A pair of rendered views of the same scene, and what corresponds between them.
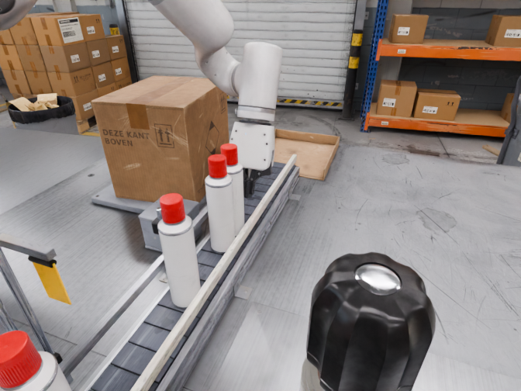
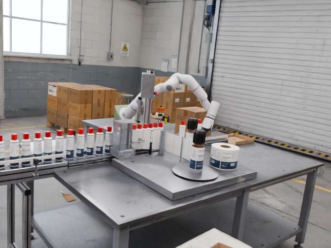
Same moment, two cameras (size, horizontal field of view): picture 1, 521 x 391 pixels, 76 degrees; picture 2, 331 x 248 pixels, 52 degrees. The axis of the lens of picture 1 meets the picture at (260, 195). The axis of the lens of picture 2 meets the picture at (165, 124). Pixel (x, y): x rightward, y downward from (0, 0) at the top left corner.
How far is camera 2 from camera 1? 2.46 m
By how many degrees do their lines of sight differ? 33
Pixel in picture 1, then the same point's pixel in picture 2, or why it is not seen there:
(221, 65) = (206, 105)
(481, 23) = not seen: outside the picture
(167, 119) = (191, 114)
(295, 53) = (308, 118)
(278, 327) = not seen: hidden behind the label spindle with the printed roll
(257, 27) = (285, 99)
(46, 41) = not seen: hidden behind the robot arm
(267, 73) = (213, 107)
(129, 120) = (183, 113)
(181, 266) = (181, 133)
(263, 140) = (209, 121)
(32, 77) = (154, 106)
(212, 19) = (201, 95)
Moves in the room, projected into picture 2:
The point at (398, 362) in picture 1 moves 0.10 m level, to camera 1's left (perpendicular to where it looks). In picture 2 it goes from (191, 122) to (179, 119)
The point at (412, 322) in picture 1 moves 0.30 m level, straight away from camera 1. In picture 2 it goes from (193, 119) to (225, 119)
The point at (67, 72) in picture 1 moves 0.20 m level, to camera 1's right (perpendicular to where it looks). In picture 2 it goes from (171, 106) to (180, 107)
